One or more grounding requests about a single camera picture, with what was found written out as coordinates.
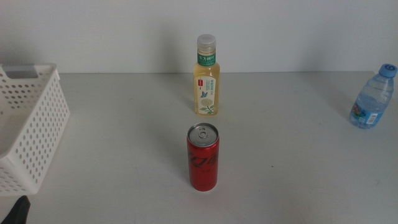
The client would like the red soda can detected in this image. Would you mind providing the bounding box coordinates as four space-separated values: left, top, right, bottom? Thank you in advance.
186 122 220 192

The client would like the yellow tea bottle green label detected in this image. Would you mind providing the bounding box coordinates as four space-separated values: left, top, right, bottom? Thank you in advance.
192 34 221 118

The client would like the clear water bottle blue cap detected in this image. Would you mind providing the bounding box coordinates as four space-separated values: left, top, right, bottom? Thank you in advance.
349 63 398 130

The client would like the white perforated plastic basket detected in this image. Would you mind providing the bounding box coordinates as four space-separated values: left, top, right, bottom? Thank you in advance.
0 63 71 197

